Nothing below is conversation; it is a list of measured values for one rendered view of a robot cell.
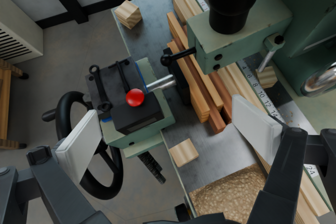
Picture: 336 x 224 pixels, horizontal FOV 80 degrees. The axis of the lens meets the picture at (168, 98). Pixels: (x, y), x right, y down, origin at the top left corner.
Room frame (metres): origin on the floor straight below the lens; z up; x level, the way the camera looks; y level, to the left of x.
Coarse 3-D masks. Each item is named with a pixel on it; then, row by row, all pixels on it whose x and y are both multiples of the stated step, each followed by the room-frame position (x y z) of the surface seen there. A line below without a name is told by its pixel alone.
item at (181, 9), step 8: (176, 0) 0.37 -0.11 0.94; (176, 8) 0.37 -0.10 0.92; (184, 8) 0.34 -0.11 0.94; (184, 16) 0.32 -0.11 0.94; (184, 24) 0.32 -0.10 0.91; (232, 80) 0.13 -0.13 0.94; (232, 88) 0.12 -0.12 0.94; (256, 152) -0.01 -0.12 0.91; (264, 160) -0.02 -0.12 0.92; (304, 200) -0.10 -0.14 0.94; (296, 208) -0.10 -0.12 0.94; (304, 208) -0.11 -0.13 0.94; (296, 216) -0.12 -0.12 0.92; (304, 216) -0.12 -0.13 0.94; (312, 216) -0.12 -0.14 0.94
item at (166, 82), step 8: (168, 48) 0.22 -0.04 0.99; (176, 64) 0.18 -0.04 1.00; (176, 72) 0.16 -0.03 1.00; (160, 80) 0.18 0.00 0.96; (168, 80) 0.17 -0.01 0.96; (176, 80) 0.16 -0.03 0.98; (184, 80) 0.14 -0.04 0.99; (152, 88) 0.17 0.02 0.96; (184, 88) 0.13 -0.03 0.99; (184, 96) 0.13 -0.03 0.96; (184, 104) 0.13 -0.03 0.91
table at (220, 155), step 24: (144, 0) 0.45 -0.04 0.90; (168, 0) 0.42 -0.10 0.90; (120, 24) 0.41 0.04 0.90; (144, 24) 0.38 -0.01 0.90; (168, 24) 0.35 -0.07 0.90; (144, 48) 0.31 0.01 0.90; (168, 72) 0.22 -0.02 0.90; (168, 96) 0.17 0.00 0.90; (192, 120) 0.10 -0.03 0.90; (144, 144) 0.09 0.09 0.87; (168, 144) 0.07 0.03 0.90; (216, 144) 0.03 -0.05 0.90; (240, 144) 0.02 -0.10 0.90; (192, 168) 0.01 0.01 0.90; (216, 168) -0.01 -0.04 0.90; (240, 168) -0.02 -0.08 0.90; (264, 168) -0.04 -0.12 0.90
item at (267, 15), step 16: (256, 0) 0.19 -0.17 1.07; (272, 0) 0.18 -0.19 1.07; (192, 16) 0.20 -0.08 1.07; (208, 16) 0.19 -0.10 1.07; (256, 16) 0.16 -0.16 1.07; (272, 16) 0.15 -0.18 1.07; (288, 16) 0.14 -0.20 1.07; (192, 32) 0.18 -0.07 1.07; (208, 32) 0.17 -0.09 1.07; (240, 32) 0.15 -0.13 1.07; (256, 32) 0.14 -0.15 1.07; (272, 32) 0.14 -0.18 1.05; (208, 48) 0.14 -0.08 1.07; (224, 48) 0.14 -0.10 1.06; (240, 48) 0.14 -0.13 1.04; (256, 48) 0.14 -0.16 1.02; (208, 64) 0.14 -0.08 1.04; (224, 64) 0.14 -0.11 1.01
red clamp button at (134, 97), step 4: (136, 88) 0.15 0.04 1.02; (128, 92) 0.15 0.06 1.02; (132, 92) 0.15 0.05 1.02; (136, 92) 0.14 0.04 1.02; (140, 92) 0.14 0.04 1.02; (128, 96) 0.14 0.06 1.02; (132, 96) 0.14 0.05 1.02; (136, 96) 0.14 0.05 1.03; (140, 96) 0.13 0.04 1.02; (128, 100) 0.14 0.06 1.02; (132, 100) 0.13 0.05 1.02; (136, 100) 0.13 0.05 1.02; (140, 100) 0.13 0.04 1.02; (132, 104) 0.13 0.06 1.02; (136, 104) 0.12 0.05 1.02
